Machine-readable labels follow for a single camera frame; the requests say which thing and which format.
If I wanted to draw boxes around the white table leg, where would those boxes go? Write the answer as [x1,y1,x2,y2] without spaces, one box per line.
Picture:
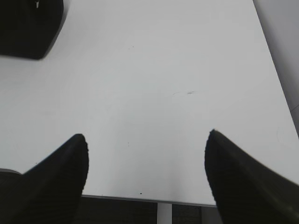
[157,203,172,224]

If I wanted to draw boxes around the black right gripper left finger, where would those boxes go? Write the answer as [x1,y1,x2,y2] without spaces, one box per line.
[0,134,89,224]

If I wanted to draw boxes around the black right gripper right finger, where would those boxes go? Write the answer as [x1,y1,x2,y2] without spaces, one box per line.
[204,129,299,224]

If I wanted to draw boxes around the black tote bag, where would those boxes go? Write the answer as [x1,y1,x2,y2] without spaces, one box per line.
[0,0,64,60]

